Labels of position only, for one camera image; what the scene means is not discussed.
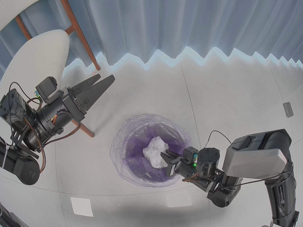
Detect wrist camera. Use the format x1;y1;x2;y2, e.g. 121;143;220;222
183;146;199;163
35;76;65;104

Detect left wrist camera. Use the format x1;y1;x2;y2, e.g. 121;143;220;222
35;76;65;104

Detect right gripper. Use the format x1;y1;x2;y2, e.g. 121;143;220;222
160;150;198;178

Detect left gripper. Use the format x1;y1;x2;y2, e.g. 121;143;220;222
36;74;116;133

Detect white cushioned wooden chair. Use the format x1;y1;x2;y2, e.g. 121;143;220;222
0;0;101;138

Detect blue-grey curtain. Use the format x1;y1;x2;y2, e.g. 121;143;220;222
0;0;303;73

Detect white paper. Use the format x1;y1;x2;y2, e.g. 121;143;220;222
143;137;170;169

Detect purple plastic bag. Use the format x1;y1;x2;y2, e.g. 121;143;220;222
110;113;192;189

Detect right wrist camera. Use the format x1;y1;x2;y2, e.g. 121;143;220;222
183;146;199;163

